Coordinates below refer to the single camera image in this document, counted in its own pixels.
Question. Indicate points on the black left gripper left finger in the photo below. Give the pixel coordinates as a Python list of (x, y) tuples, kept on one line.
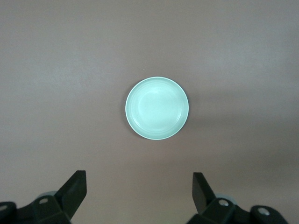
[(58, 207)]

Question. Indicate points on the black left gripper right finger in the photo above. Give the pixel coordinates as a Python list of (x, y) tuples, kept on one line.
[(217, 210)]

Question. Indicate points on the pale green round plate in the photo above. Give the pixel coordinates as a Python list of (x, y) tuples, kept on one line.
[(157, 108)]

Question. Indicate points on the brown table cloth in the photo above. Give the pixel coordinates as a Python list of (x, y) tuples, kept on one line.
[(70, 70)]

